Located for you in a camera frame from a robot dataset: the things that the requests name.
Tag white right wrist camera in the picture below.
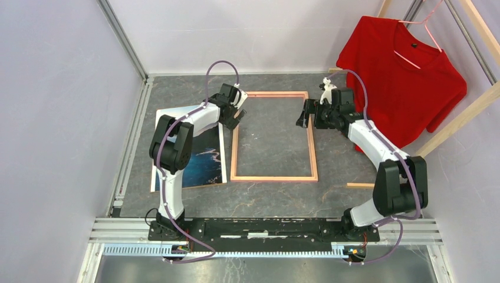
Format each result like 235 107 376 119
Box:
320 77 337 104

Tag coastal landscape photo print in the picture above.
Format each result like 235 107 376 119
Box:
150 106 228 193

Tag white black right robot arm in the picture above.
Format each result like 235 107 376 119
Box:
296 88 428 241

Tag pink wooden picture frame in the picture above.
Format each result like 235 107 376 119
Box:
230 91 318 182

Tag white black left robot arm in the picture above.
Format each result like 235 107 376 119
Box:
149 84 248 241

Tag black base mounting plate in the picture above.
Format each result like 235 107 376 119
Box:
148 218 380 253

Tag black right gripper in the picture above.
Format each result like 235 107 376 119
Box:
296 98 338 130

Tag wooden clothes rack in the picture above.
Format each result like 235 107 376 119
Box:
328 0 500 190

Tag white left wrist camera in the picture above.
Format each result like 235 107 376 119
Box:
233 90 248 109

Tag red t-shirt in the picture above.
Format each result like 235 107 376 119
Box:
336 16 467 148

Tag pink clothes hanger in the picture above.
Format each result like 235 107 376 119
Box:
393 0 446 70

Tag aluminium rail frame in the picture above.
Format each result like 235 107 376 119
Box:
76 0 454 283

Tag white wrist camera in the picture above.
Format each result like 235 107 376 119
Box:
233 90 248 109
320 77 337 104

